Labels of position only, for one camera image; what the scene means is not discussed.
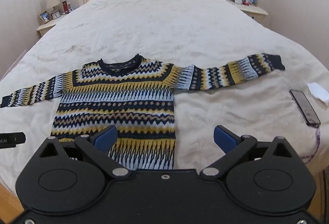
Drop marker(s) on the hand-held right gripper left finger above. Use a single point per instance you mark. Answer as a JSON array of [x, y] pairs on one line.
[[106, 139]]

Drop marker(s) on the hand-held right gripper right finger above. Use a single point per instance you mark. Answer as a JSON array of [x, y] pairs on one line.
[[223, 139]]

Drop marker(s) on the striped knit sweater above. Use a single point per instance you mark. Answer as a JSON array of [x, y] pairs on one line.
[[118, 100]]

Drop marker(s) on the black smartphone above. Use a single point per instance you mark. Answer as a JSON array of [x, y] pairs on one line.
[[305, 107]]

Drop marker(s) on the white tissue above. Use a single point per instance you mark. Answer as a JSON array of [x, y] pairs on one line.
[[318, 91]]

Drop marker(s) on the bed with cream bedspread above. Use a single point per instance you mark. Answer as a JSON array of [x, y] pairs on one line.
[[180, 31]]

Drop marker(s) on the cream nightstand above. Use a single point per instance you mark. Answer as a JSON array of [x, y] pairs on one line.
[[253, 10], [48, 25]]

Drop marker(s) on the small desk clock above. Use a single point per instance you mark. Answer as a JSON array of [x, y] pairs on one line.
[[56, 15]]

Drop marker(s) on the red box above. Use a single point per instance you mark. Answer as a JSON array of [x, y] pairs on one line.
[[65, 6]]

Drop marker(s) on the cream table lamp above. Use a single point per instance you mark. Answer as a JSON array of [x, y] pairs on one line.
[[53, 0]]

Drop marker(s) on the wooden photo frame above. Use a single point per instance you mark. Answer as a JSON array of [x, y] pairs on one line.
[[44, 17]]

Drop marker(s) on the colourful photo frame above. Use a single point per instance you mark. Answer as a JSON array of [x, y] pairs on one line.
[[251, 0]]

